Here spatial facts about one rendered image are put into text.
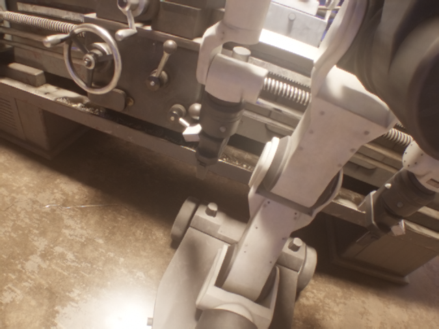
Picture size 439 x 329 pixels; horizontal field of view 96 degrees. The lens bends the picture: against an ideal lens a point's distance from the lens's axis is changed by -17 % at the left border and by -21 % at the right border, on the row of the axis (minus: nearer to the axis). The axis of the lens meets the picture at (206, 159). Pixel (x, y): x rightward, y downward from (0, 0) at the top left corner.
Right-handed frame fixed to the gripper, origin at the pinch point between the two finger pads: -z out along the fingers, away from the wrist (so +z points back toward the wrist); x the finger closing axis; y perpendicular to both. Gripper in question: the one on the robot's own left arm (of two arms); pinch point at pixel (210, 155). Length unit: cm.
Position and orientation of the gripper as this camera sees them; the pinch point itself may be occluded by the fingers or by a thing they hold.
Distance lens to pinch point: 60.7
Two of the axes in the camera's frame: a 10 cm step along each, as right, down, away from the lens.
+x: 3.8, -6.8, 6.3
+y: -9.1, -3.8, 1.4
